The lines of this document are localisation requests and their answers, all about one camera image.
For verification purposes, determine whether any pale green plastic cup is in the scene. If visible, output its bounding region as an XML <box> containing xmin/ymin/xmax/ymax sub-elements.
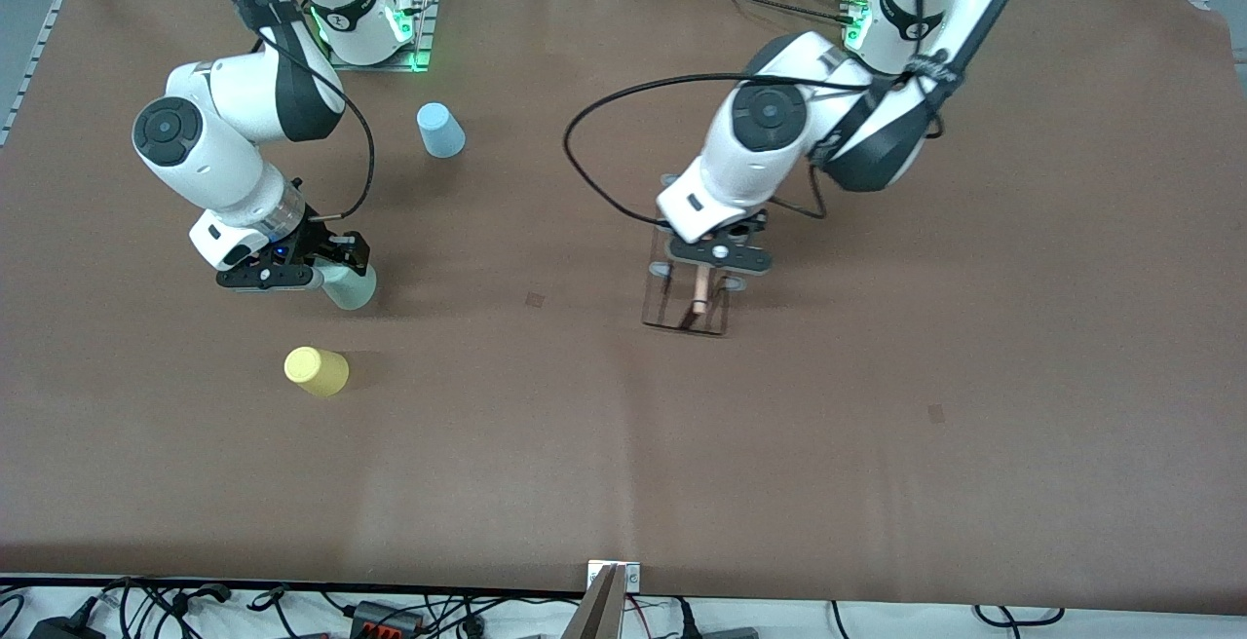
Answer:
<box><xmin>317</xmin><ymin>262</ymin><xmax>378</xmax><ymax>312</ymax></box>

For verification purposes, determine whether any black wire cup holder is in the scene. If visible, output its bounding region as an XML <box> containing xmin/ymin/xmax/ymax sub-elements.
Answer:
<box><xmin>643</xmin><ymin>171</ymin><xmax>775</xmax><ymax>336</ymax></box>

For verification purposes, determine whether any yellow plastic cup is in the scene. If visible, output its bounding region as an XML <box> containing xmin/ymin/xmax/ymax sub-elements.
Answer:
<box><xmin>283</xmin><ymin>346</ymin><xmax>350</xmax><ymax>397</ymax></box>

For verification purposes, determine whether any light blue plastic cup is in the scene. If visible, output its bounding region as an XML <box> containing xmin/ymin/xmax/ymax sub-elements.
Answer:
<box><xmin>417</xmin><ymin>101</ymin><xmax>467</xmax><ymax>160</ymax></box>

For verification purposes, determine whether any brown table cover sheet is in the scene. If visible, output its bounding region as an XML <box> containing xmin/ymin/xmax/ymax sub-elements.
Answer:
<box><xmin>0</xmin><ymin>0</ymin><xmax>1247</xmax><ymax>618</ymax></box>

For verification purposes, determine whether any black orange connector box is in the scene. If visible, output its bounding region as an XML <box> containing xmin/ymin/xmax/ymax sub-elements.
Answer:
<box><xmin>349</xmin><ymin>600</ymin><xmax>427</xmax><ymax>636</ymax></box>

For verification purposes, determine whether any black power adapter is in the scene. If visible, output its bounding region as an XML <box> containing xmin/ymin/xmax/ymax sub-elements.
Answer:
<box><xmin>27</xmin><ymin>615</ymin><xmax>106</xmax><ymax>639</ymax></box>

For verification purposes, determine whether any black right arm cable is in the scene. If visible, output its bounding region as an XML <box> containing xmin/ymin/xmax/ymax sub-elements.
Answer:
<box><xmin>255</xmin><ymin>0</ymin><xmax>377</xmax><ymax>223</ymax></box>

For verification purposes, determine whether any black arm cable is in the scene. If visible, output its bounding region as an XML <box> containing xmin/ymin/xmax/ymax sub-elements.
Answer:
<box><xmin>563</xmin><ymin>72</ymin><xmax>951</xmax><ymax>226</ymax></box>
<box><xmin>255</xmin><ymin>0</ymin><xmax>377</xmax><ymax>223</ymax></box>

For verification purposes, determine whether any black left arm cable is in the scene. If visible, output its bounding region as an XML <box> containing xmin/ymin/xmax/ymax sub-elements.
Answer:
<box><xmin>563</xmin><ymin>72</ymin><xmax>951</xmax><ymax>226</ymax></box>

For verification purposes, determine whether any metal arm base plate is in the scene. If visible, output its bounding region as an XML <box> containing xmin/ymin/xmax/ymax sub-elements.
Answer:
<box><xmin>326</xmin><ymin>0</ymin><xmax>436</xmax><ymax>72</ymax></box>

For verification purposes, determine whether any slotted metal edge rail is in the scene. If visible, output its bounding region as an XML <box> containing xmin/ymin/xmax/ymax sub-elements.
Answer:
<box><xmin>0</xmin><ymin>0</ymin><xmax>71</xmax><ymax>148</ymax></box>

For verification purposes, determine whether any small metal bracket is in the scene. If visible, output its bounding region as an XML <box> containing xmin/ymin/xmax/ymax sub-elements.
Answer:
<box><xmin>586</xmin><ymin>560</ymin><xmax>643</xmax><ymax>593</ymax></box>

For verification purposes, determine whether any grey camera stand post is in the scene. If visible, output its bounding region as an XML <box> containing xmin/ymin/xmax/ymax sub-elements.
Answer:
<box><xmin>560</xmin><ymin>564</ymin><xmax>626</xmax><ymax>639</ymax></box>

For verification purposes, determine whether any black floor cable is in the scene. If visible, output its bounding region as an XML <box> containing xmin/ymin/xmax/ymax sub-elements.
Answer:
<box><xmin>974</xmin><ymin>604</ymin><xmax>1068</xmax><ymax>626</ymax></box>

